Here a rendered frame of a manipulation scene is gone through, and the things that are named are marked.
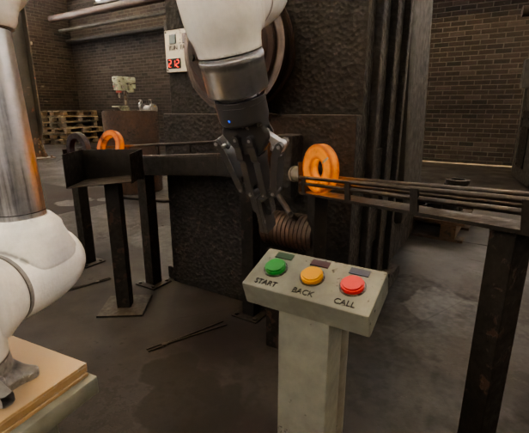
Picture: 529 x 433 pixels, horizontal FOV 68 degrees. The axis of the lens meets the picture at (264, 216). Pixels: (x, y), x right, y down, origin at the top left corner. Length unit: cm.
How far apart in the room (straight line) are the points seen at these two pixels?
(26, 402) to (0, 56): 65
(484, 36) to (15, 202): 712
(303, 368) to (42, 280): 56
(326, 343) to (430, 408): 77
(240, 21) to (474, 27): 707
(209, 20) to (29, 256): 62
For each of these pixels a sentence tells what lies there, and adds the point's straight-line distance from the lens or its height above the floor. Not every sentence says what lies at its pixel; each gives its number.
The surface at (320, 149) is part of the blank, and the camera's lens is 125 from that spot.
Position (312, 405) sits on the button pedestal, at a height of 36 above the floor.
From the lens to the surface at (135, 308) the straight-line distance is 193.
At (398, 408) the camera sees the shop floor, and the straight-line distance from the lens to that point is 140.
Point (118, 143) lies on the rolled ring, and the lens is 218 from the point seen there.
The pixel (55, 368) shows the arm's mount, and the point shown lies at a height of 38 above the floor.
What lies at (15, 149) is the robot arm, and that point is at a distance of 94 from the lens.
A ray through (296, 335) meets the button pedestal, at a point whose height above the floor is 50.
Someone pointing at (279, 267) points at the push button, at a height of 61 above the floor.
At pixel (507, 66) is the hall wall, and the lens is 743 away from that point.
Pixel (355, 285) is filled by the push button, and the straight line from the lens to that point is 67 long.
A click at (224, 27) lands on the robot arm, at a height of 99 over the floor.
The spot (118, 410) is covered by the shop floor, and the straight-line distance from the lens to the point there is 141.
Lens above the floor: 89
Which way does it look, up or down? 15 degrees down
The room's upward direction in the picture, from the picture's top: straight up
